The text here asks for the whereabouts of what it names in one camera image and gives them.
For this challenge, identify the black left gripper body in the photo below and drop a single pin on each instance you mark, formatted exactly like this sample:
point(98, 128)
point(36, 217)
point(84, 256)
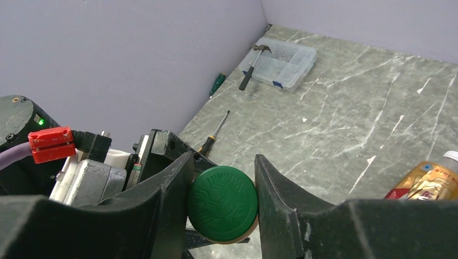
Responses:
point(163, 158)

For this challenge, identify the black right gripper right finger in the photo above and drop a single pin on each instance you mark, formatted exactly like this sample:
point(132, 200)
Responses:
point(294, 223)

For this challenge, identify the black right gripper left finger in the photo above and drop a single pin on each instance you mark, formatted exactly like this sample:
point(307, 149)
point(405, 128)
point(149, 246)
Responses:
point(145, 221)

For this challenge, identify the green bottle cap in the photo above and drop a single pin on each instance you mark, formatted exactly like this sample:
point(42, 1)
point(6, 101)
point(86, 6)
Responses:
point(223, 205)

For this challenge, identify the gold red tea bottle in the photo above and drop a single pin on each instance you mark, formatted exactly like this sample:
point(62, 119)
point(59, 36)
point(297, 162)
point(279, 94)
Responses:
point(429, 181)

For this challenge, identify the ribbed coffee latte bottle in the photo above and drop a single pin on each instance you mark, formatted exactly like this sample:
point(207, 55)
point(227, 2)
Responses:
point(244, 238)

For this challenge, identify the black yellow screwdriver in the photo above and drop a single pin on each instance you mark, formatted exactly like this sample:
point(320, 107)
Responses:
point(207, 145)

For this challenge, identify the claw hammer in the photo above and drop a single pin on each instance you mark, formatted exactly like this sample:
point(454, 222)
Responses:
point(248, 75)

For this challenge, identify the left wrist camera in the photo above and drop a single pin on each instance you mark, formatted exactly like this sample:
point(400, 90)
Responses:
point(87, 182)

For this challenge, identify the green handle screwdriver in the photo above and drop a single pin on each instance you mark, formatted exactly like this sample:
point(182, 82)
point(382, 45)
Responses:
point(217, 83)

